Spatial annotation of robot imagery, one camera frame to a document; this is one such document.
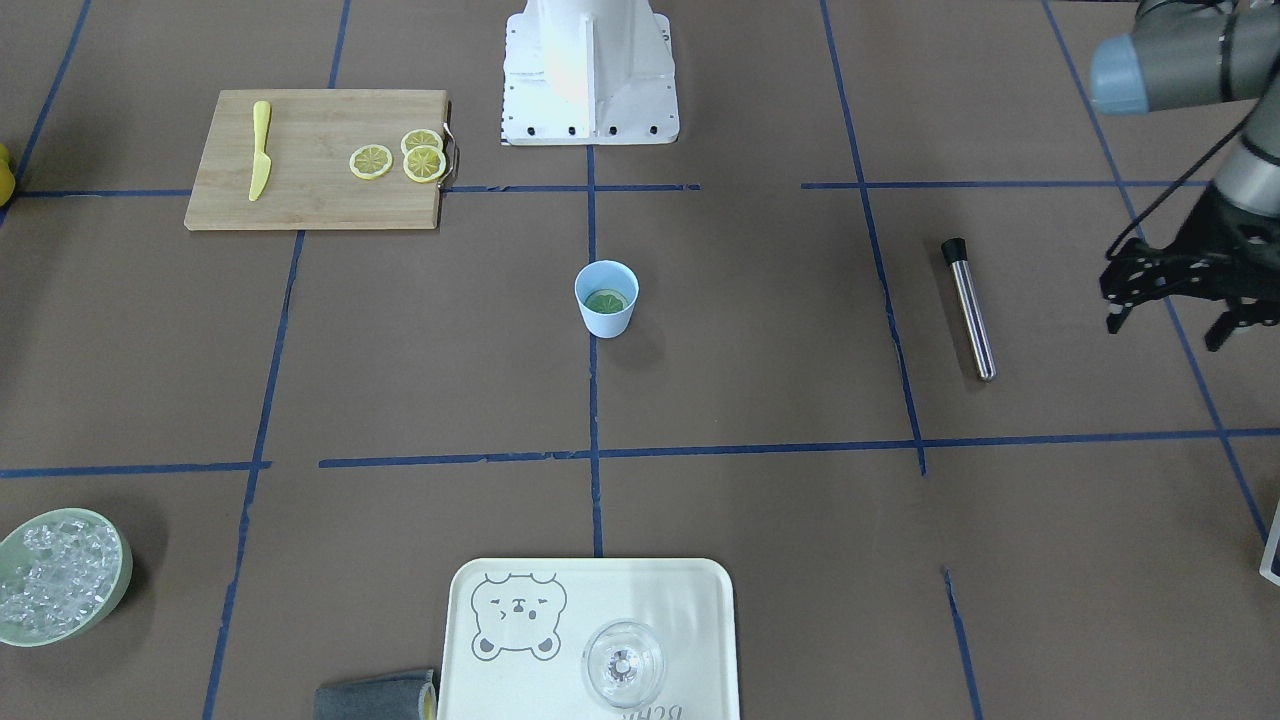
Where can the grey folded cloth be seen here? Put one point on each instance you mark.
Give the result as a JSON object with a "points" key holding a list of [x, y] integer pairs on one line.
{"points": [[407, 695]]}

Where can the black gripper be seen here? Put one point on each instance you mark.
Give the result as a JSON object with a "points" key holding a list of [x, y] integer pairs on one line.
{"points": [[1226, 236]]}

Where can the cream bear tray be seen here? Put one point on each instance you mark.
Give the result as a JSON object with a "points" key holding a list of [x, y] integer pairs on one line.
{"points": [[516, 630]]}

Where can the steel muddler black tip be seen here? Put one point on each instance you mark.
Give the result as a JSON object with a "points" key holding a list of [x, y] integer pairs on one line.
{"points": [[956, 258]]}

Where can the bamboo cutting board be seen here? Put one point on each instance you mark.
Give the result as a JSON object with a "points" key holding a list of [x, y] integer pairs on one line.
{"points": [[312, 133]]}

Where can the clear wine glass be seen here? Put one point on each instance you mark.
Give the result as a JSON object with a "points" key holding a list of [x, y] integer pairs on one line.
{"points": [[624, 665]]}

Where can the green bowl of ice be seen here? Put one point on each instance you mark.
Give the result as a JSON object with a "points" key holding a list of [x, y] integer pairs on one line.
{"points": [[63, 572]]}

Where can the whole yellow lemon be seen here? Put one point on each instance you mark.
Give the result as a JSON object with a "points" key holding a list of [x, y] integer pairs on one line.
{"points": [[8, 181]]}

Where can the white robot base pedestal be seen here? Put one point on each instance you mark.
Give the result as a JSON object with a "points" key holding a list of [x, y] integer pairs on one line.
{"points": [[589, 73]]}

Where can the light blue paper cup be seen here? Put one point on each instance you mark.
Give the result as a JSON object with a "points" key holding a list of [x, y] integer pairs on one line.
{"points": [[606, 274]]}

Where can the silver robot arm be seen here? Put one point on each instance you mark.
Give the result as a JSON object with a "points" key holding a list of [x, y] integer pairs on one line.
{"points": [[1184, 54]]}

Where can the yellow plastic knife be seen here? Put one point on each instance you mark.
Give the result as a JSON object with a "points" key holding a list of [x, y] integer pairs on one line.
{"points": [[261, 162]]}

